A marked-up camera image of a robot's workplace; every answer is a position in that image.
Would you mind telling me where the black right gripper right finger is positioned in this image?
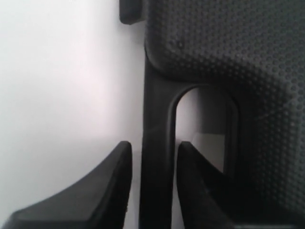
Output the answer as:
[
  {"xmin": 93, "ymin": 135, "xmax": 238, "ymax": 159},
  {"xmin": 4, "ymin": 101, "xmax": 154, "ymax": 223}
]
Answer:
[{"xmin": 176, "ymin": 142, "xmax": 305, "ymax": 229}]

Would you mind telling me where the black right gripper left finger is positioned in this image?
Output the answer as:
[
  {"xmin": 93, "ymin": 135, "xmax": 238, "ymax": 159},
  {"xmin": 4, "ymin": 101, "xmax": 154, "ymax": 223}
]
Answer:
[{"xmin": 5, "ymin": 141, "xmax": 132, "ymax": 229}]

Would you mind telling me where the black plastic tool case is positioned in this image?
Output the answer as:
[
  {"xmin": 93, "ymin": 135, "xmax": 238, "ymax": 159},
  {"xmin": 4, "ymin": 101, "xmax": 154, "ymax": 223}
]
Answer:
[{"xmin": 119, "ymin": 0, "xmax": 305, "ymax": 229}]

